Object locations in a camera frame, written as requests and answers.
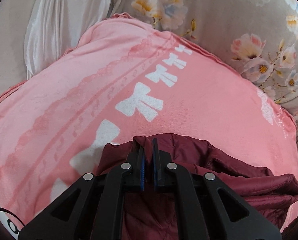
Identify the pink blanket with white bows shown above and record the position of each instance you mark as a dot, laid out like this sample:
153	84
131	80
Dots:
125	79

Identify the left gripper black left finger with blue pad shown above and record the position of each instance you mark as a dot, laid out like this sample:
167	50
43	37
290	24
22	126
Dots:
72	214

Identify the grey floral bedsheet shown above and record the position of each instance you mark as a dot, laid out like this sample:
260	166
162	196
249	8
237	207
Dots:
258	38

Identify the white satin curtain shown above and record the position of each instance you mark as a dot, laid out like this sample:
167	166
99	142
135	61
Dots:
36	33

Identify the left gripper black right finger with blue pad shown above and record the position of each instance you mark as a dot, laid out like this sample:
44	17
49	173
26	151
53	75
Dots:
205	207

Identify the maroon quilted puffer jacket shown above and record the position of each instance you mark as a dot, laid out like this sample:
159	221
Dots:
150	214

